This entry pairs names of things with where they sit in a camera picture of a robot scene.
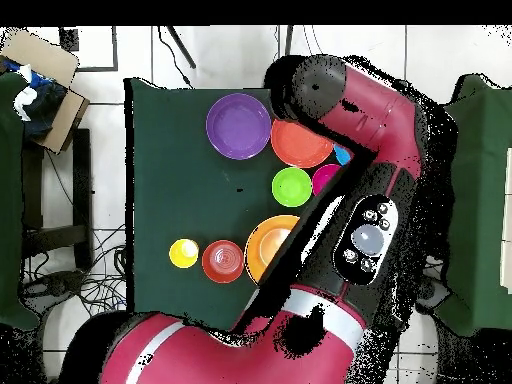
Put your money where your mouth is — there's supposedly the large orange bowl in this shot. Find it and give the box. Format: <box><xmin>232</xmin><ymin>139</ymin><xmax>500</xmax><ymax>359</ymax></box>
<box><xmin>243</xmin><ymin>214</ymin><xmax>301</xmax><ymax>285</ymax></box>

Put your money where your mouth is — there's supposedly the large red bowl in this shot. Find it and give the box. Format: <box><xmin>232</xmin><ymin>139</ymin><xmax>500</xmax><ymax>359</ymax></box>
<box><xmin>270</xmin><ymin>118</ymin><xmax>336</xmax><ymax>170</ymax></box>

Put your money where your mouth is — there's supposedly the small green bowl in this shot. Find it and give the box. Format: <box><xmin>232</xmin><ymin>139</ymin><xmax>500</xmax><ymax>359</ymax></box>
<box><xmin>271</xmin><ymin>166</ymin><xmax>314</xmax><ymax>208</ymax></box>

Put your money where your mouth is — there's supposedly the small red bowl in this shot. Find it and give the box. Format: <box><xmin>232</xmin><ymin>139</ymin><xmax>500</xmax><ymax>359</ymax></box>
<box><xmin>200</xmin><ymin>239</ymin><xmax>246</xmax><ymax>285</ymax></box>

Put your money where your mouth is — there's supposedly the pink bowl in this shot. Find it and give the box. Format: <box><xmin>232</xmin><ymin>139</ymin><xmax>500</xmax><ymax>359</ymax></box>
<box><xmin>311</xmin><ymin>163</ymin><xmax>343</xmax><ymax>197</ymax></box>

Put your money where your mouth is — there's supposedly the dark green table cloth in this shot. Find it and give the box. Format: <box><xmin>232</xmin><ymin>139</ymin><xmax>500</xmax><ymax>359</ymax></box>
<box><xmin>123</xmin><ymin>76</ymin><xmax>412</xmax><ymax>334</ymax></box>

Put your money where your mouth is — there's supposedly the yellow cup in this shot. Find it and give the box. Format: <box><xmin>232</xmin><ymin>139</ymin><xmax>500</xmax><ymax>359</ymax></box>
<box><xmin>168</xmin><ymin>238</ymin><xmax>200</xmax><ymax>270</ymax></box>

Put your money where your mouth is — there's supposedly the purple bowl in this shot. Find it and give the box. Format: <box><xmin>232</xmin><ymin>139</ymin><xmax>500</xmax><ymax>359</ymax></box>
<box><xmin>205</xmin><ymin>92</ymin><xmax>273</xmax><ymax>162</ymax></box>

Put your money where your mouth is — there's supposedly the blue bowl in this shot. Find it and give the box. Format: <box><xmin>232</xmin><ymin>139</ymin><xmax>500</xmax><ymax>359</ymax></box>
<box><xmin>333</xmin><ymin>143</ymin><xmax>352</xmax><ymax>167</ymax></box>

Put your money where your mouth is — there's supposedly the green cloth covered table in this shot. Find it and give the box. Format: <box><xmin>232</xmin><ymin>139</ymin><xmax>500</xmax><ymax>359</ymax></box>
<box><xmin>437</xmin><ymin>73</ymin><xmax>512</xmax><ymax>337</ymax></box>
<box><xmin>0</xmin><ymin>73</ymin><xmax>41</xmax><ymax>331</ymax></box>

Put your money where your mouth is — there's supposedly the blue cloth bag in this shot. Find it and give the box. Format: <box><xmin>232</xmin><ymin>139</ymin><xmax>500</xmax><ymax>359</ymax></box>
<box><xmin>1</xmin><ymin>59</ymin><xmax>68</xmax><ymax>139</ymax></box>

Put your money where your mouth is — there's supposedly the white board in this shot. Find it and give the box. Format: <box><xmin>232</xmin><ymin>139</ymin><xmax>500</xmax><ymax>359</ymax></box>
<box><xmin>499</xmin><ymin>147</ymin><xmax>512</xmax><ymax>295</ymax></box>

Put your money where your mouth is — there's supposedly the brown cardboard box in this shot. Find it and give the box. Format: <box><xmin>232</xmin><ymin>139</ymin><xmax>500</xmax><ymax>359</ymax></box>
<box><xmin>0</xmin><ymin>29</ymin><xmax>90</xmax><ymax>155</ymax></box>

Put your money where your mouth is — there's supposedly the tangle of floor cables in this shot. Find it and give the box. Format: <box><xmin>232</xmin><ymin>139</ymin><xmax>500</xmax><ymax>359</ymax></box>
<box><xmin>21</xmin><ymin>223</ymin><xmax>130</xmax><ymax>317</ymax></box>

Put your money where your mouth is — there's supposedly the black stool frame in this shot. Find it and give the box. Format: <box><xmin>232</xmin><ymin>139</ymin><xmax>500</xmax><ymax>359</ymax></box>
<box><xmin>21</xmin><ymin>128</ymin><xmax>93</xmax><ymax>269</ymax></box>

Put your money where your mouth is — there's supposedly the black cable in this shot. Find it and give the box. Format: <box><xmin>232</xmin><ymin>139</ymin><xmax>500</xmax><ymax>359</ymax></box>
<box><xmin>157</xmin><ymin>25</ymin><xmax>194</xmax><ymax>88</ymax></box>

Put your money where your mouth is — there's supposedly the black floor frame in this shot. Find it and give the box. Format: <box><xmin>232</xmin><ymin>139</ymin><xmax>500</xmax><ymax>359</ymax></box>
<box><xmin>58</xmin><ymin>25</ymin><xmax>120</xmax><ymax>74</ymax></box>

